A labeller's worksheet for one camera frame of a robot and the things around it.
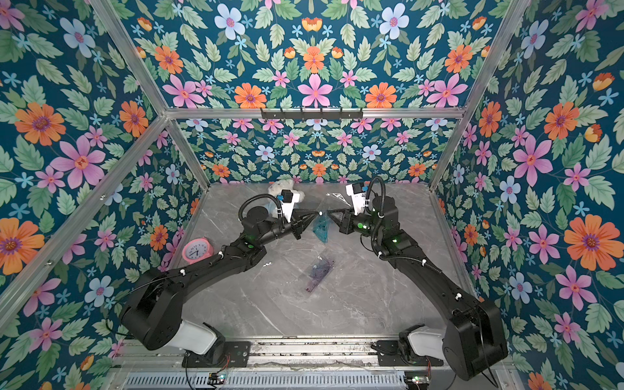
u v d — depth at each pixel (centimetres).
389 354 73
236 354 74
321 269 93
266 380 70
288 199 67
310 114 91
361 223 65
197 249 95
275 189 104
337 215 71
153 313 43
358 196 67
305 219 75
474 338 40
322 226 75
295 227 68
